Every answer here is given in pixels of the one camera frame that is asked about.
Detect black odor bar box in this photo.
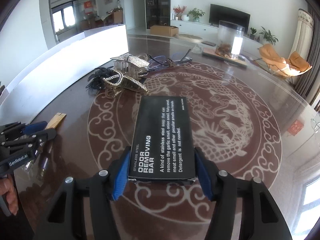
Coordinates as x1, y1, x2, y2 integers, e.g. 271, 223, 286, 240
128, 95, 196, 184

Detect black feather hair clip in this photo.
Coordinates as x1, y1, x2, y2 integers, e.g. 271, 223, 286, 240
86, 67, 116, 93

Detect gold pearl claw clip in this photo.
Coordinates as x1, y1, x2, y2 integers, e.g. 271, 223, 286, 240
102, 70, 149, 98

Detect rhinestone bow hair clip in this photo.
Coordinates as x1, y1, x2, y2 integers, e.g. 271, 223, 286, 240
111, 53, 149, 79

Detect person's left hand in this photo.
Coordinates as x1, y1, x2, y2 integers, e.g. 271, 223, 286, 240
0, 174, 18, 215

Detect white storage box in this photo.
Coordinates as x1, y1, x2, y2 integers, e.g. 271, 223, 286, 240
1, 24, 129, 124

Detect clear glasses at table edge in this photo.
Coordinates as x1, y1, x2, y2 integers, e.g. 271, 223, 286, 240
310, 117, 320, 133

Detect wooden tray under jar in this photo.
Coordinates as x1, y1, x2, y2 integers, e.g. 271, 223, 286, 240
202, 47, 248, 67

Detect orange lounge chair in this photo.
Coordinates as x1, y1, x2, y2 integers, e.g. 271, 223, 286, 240
259, 43, 312, 77

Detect white tv cabinet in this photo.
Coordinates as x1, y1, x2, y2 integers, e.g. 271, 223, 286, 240
170, 20, 262, 57

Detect cardboard box on floor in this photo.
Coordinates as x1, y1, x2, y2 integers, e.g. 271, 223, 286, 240
150, 25, 179, 37

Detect black television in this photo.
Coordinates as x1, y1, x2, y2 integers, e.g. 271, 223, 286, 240
209, 4, 251, 33

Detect blue frame eyeglasses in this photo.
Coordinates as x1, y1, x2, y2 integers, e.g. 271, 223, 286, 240
147, 49, 193, 72

